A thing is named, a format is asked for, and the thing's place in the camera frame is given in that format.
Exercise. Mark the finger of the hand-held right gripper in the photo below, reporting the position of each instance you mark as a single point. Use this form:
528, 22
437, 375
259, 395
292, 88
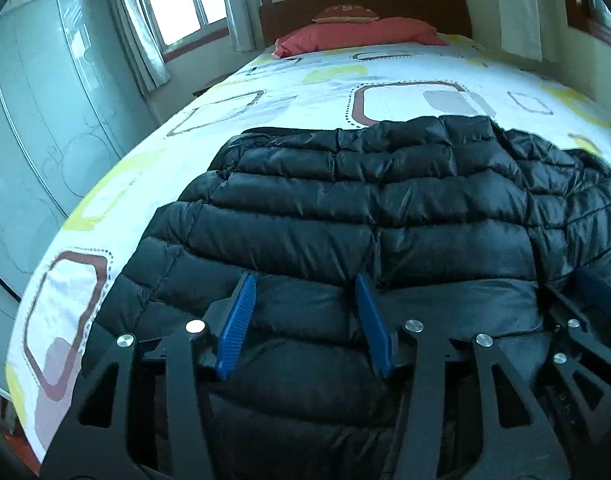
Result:
603, 291
575, 340

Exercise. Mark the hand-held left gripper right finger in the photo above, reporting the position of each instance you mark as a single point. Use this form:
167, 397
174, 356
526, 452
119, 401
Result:
374, 327

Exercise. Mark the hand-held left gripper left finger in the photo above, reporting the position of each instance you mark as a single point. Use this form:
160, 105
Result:
235, 332

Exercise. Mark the black quilted puffer jacket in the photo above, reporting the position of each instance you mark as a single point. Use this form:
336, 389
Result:
385, 210

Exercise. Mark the wooden nightstand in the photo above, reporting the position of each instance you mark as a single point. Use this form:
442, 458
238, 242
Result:
205, 91

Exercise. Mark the bed with patterned sheet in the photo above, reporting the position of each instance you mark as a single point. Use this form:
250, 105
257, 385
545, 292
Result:
295, 95

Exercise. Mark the frosted glass sliding wardrobe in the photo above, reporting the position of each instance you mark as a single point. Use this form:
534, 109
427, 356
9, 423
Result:
45, 135

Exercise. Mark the red pillow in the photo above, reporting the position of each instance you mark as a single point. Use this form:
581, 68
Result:
365, 35

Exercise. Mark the pale curtain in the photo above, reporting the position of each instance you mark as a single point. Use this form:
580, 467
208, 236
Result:
138, 25
518, 10
238, 5

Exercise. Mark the small brown printed cushion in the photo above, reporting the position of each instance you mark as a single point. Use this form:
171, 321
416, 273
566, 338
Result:
345, 14

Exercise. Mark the white framed window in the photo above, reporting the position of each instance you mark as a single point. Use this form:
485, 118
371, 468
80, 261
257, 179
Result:
175, 0

